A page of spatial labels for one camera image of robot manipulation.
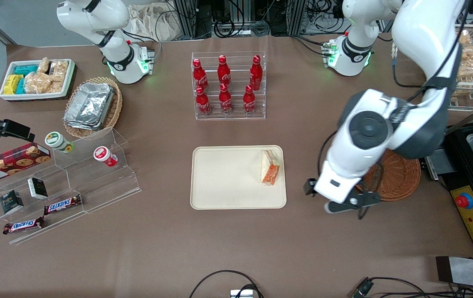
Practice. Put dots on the red tartan cookie box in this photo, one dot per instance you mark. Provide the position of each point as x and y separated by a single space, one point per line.
10 163

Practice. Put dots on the small silver metal device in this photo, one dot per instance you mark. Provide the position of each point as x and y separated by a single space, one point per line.
241 294

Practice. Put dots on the clear acrylic bottle rack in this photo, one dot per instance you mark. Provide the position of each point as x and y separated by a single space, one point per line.
236 116

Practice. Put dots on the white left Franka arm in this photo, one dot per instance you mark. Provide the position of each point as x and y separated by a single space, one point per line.
423 37

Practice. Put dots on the round brown wicker basket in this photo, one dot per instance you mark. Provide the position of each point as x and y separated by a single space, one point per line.
402 178

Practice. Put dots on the red cola bottle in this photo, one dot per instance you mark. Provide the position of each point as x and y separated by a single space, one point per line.
202 103
249 102
225 101
223 72
256 74
199 76

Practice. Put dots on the clear acrylic step display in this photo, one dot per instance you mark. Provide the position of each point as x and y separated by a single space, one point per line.
95 186

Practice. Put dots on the beige crumpled cloth bag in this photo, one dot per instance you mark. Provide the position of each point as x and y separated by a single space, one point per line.
153 22

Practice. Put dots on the red emergency stop button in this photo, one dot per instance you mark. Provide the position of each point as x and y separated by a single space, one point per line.
464 201

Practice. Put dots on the small black box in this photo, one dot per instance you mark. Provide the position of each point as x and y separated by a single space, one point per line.
11 202
37 188

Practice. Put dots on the brown Snickers bar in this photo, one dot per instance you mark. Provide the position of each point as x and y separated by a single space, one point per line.
23 225
62 205

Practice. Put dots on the beige plastic tray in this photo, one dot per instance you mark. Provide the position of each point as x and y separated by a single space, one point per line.
224 182

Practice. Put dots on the clear bag of crackers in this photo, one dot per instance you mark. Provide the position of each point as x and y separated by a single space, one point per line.
59 70
37 82
44 65
57 87

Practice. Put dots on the oval tan wicker basket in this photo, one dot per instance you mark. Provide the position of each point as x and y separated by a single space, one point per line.
114 111

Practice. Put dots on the grey metal plate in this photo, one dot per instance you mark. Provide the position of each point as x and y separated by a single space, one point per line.
468 272

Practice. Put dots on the red lid cup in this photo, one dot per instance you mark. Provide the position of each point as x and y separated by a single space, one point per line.
103 155

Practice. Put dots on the white rectangular snack tray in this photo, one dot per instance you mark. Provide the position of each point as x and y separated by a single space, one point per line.
33 97

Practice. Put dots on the black sealing machine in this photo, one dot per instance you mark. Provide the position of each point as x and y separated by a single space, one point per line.
461 176

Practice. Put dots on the teal snack packet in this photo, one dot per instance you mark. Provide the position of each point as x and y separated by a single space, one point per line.
21 87
25 69

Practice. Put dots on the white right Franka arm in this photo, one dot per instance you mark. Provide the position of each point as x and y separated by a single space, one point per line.
95 16

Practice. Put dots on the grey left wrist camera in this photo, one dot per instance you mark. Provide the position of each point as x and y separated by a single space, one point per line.
336 207

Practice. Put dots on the green lid cup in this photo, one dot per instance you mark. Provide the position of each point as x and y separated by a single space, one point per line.
56 140

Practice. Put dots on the aluminium foil container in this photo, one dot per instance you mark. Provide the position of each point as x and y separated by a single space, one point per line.
83 126
89 103

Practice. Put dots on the yellow snack packet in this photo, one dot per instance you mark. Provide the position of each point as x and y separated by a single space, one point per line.
10 84

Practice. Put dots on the triangular sandwich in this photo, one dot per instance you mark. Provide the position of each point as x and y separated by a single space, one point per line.
270 169

